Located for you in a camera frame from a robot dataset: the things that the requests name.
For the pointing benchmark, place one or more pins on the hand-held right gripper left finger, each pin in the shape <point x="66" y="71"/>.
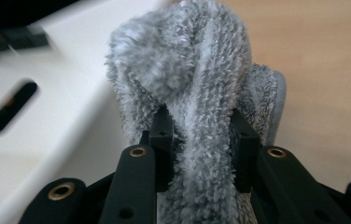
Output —
<point x="133" y="186"/>

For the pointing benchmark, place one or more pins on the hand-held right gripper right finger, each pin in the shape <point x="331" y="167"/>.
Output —
<point x="282" y="186"/>

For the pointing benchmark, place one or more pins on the grey fluffy cloth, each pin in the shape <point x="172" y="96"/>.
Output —
<point x="189" y="62"/>

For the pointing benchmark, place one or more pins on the white plastic storage bin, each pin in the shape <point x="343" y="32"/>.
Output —
<point x="55" y="93"/>

